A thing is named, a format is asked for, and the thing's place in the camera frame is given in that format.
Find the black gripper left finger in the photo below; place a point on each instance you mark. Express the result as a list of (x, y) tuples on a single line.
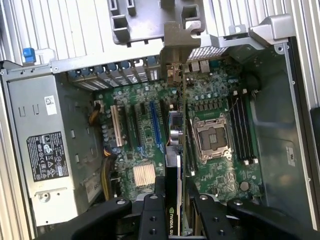
[(152, 220)]

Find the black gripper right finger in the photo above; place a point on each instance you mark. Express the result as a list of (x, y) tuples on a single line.
[(212, 220)]

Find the green graphics card black shroud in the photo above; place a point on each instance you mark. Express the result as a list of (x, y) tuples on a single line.
[(173, 175)]

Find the small silver heat sink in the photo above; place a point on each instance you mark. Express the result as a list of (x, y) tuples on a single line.
[(144, 175)]

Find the green motherboard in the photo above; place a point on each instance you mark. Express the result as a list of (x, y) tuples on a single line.
[(220, 175)]

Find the silver coin battery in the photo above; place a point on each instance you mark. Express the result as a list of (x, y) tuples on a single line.
[(245, 185)]

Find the CPU socket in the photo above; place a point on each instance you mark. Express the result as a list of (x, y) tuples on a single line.
[(212, 138)]

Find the blue expansion slot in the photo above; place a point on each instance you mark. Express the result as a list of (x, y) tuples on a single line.
[(154, 120)]

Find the white expansion slot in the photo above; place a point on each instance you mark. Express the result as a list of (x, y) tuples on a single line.
[(117, 125)]

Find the open black PC case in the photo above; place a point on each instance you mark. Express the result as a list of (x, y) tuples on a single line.
[(275, 120)]

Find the silver power supply unit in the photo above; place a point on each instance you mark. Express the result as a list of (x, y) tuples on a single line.
[(50, 112)]

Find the grey plastic parts rack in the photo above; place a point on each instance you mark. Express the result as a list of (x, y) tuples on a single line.
[(147, 25)]

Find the blue case latch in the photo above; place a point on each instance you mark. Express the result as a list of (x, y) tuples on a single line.
[(28, 55)]

